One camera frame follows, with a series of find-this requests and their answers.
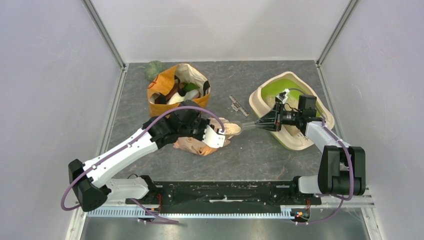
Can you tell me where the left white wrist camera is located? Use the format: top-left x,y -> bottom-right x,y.
202,125 -> 226,149

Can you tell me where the orange paper bag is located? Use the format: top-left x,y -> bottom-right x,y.
147,63 -> 212,117

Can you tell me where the clear plastic litter scoop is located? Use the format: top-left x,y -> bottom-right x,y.
224,121 -> 257,136

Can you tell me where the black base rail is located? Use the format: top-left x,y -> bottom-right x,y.
138,180 -> 322,214

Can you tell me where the purple cable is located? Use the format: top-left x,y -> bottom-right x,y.
284,88 -> 355,226
60,105 -> 226,225

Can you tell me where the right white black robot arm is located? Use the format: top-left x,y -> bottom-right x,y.
254,92 -> 366,205

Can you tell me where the white bottle in bag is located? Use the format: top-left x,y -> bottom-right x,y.
166,89 -> 200,105

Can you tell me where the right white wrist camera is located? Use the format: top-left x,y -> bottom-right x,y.
275,90 -> 290,105

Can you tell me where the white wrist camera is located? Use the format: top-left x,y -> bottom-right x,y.
202,125 -> 226,149
275,90 -> 290,105

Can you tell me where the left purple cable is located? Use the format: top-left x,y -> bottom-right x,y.
60,105 -> 226,225

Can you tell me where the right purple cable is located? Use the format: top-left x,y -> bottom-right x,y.
284,88 -> 355,226

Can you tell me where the green leaf in bag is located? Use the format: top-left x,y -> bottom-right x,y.
182,82 -> 199,93

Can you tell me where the green round vegetable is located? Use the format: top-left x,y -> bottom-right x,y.
144,60 -> 168,83

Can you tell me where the grey bag sealing clip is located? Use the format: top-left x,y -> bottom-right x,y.
229,94 -> 250,117

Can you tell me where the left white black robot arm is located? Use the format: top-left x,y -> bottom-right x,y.
60,100 -> 225,212

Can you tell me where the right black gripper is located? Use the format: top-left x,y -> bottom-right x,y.
255,102 -> 302,132

